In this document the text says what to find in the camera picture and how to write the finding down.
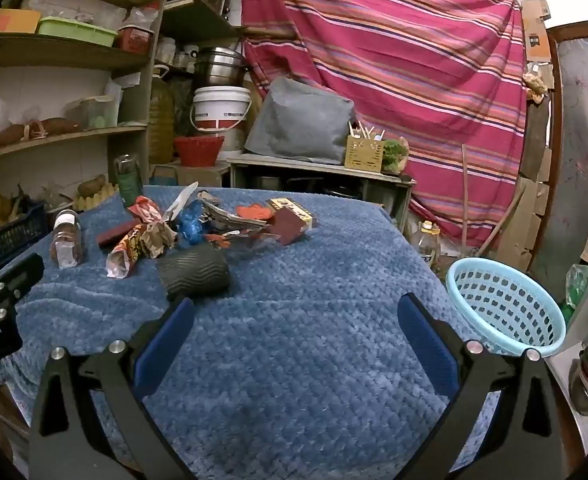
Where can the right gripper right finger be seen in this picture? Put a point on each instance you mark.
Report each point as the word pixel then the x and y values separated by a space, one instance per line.
pixel 523 440

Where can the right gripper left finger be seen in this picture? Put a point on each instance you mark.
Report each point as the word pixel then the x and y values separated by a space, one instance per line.
pixel 67 440

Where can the red snack wrapper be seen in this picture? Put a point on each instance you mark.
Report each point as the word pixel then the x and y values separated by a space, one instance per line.
pixel 121 260

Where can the brown paper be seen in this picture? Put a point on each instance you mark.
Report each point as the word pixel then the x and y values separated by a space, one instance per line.
pixel 156 237

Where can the black ribbed cup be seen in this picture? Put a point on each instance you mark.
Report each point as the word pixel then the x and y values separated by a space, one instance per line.
pixel 197 273

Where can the blue plastic bag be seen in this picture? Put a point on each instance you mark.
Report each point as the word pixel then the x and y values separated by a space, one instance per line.
pixel 190 224

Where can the dark red sponge pad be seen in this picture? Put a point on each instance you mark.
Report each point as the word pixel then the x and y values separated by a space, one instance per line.
pixel 286 226

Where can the silver foil wrapper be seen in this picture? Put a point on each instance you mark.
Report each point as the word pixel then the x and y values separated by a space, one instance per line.
pixel 225 221

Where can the dark blue crate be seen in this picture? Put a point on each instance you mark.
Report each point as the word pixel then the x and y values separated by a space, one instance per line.
pixel 19 235

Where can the clear spice jar lying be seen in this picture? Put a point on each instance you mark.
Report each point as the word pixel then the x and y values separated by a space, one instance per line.
pixel 66 243

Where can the light blue plastic basket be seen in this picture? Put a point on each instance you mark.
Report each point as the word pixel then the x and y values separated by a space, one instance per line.
pixel 508 310

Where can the egg carton tray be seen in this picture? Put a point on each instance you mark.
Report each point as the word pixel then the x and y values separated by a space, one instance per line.
pixel 87 203

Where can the green plastic bag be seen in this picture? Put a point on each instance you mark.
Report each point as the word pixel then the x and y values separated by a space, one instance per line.
pixel 576 284

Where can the oil bottle on floor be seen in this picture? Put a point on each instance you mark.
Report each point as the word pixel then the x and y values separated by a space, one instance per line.
pixel 427 242

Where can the blue quilted table cloth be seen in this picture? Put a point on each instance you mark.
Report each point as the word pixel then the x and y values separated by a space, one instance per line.
pixel 299 371

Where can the green glass jar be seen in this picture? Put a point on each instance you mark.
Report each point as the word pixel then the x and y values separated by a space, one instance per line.
pixel 128 178

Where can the low wooden side table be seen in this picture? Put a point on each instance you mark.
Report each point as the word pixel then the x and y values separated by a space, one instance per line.
pixel 393 194

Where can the broom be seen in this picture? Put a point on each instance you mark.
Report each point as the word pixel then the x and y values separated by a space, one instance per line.
pixel 489 198

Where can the wooden shelf unit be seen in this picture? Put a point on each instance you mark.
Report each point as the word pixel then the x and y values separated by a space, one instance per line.
pixel 48 73

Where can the red plastic basket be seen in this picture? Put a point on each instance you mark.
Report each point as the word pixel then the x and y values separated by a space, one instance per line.
pixel 198 151

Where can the green leafy vegetables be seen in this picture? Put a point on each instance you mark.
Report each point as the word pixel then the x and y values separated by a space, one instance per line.
pixel 395 156

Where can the yellow red cardboard box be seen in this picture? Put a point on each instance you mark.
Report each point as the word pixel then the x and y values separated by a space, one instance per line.
pixel 283 202

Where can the white plastic bucket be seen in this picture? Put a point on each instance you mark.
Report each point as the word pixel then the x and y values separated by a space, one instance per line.
pixel 219 108

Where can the green plastic tray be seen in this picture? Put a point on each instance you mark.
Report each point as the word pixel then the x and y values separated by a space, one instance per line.
pixel 71 29

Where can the yellow box on shelf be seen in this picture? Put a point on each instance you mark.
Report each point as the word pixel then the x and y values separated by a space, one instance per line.
pixel 18 21

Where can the steel pot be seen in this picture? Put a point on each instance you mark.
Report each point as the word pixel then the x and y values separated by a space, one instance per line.
pixel 219 66

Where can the grey cushion bag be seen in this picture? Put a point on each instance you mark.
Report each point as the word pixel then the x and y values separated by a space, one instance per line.
pixel 298 121

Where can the pink striped curtain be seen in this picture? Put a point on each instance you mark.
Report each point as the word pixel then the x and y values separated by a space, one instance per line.
pixel 439 73

